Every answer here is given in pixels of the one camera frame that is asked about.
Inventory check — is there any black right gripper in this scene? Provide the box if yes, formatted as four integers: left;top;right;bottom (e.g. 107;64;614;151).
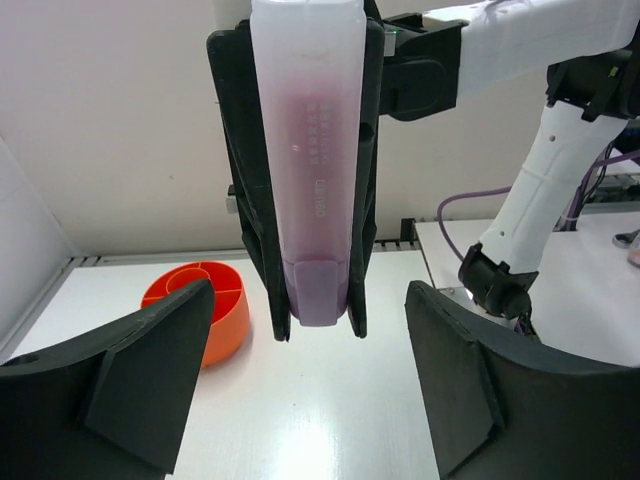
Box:
347;1;463;339

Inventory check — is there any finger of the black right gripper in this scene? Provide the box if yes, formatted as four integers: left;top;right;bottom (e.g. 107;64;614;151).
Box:
206;19;291;341

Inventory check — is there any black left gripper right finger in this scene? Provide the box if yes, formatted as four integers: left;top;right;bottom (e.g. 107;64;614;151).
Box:
405;281;639;479

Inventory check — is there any purple translucent highlighter pen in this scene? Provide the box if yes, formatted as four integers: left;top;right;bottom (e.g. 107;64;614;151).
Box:
250;1;366;327

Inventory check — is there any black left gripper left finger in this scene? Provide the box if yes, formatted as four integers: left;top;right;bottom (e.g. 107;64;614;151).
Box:
1;280;214;479

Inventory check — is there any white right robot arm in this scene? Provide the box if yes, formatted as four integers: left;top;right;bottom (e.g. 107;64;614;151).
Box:
206;1;639;341

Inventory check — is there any orange round divided container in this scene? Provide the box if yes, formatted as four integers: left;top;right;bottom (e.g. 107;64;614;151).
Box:
140;261;250;368

